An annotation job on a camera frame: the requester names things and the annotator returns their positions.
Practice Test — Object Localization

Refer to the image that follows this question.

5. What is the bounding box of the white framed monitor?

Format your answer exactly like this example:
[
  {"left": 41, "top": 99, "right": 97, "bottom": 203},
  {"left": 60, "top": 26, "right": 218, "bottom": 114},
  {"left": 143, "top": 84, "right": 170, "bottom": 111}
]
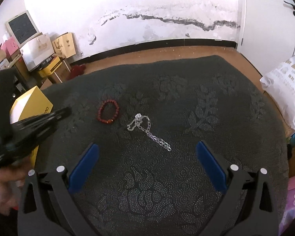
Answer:
[{"left": 5, "top": 10, "right": 41, "bottom": 47}]

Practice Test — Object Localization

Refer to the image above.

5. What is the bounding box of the pink printed box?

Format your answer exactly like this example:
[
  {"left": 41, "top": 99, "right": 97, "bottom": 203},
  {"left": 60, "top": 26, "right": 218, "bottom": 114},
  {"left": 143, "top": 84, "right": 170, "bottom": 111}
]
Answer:
[{"left": 279, "top": 176, "right": 295, "bottom": 235}]

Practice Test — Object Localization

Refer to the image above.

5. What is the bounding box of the white printed plastic bag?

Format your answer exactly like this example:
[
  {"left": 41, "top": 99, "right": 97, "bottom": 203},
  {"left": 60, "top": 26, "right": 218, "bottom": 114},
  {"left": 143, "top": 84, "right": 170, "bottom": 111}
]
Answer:
[{"left": 260, "top": 55, "right": 295, "bottom": 130}]

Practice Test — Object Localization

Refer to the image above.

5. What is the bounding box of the black door handle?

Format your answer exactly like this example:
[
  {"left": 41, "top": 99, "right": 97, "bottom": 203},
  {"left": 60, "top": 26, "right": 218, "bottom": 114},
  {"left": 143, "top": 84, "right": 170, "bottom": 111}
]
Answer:
[{"left": 284, "top": 1, "right": 295, "bottom": 16}]

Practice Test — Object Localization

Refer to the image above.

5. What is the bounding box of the red cloth on floor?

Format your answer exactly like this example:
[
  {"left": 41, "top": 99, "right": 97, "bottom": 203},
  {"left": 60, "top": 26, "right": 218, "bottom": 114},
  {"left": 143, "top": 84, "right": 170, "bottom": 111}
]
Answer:
[{"left": 67, "top": 64, "right": 86, "bottom": 80}]

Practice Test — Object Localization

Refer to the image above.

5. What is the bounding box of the tan gift bag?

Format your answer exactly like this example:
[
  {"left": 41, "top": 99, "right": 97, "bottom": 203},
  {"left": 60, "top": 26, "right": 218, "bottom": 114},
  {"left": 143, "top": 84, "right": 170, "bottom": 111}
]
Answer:
[{"left": 52, "top": 32, "right": 76, "bottom": 59}]

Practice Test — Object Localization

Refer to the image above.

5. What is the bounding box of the brown cardboard box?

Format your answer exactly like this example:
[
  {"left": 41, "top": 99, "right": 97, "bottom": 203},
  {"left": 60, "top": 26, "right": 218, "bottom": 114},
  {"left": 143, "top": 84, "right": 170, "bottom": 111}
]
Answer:
[{"left": 48, "top": 60, "right": 71, "bottom": 84}]

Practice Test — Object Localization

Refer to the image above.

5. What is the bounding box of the left hand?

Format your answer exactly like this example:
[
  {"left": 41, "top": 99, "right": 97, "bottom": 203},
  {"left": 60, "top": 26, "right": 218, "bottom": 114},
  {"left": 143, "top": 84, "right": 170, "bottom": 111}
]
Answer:
[{"left": 0, "top": 156, "right": 33, "bottom": 216}]

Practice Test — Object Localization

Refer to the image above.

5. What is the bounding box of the yellow flat box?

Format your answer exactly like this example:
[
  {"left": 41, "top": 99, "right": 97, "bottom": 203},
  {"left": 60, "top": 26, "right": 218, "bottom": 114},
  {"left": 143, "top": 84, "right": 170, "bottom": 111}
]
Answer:
[{"left": 38, "top": 56, "right": 62, "bottom": 78}]

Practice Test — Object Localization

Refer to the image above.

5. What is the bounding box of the red bead bracelet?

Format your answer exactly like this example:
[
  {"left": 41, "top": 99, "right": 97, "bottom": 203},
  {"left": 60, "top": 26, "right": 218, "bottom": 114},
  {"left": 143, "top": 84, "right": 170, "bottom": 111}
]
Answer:
[{"left": 97, "top": 99, "right": 120, "bottom": 125}]

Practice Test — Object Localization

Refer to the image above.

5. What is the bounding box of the silver chain necklace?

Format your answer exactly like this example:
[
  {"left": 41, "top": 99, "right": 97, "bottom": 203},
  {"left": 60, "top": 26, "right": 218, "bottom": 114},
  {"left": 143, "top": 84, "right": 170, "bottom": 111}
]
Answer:
[{"left": 127, "top": 113, "right": 172, "bottom": 152}]

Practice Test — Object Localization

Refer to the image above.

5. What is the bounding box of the white gift bag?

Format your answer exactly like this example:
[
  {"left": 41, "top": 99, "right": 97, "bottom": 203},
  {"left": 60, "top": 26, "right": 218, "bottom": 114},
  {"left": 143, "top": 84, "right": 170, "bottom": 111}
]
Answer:
[{"left": 20, "top": 34, "right": 54, "bottom": 72}]

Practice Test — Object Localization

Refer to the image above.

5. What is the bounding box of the dark desk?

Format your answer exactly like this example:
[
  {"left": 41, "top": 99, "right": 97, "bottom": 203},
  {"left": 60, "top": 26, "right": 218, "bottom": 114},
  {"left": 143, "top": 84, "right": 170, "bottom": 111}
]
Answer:
[{"left": 0, "top": 54, "right": 30, "bottom": 99}]

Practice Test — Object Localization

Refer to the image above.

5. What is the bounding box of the yellow open box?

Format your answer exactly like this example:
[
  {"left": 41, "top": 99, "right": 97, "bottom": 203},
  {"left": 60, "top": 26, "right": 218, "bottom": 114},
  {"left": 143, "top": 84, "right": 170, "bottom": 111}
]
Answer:
[{"left": 10, "top": 86, "right": 53, "bottom": 169}]

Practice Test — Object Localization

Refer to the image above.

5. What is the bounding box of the dark patterned floral cloth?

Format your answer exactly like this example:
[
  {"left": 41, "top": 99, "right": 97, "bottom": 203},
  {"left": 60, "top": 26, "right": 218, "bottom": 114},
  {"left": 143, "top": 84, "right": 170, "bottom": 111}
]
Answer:
[{"left": 36, "top": 56, "right": 289, "bottom": 235}]

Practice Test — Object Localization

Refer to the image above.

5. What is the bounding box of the white door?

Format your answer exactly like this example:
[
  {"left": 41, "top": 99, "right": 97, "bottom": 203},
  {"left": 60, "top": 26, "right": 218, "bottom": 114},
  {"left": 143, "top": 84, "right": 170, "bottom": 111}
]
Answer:
[{"left": 237, "top": 0, "right": 295, "bottom": 75}]

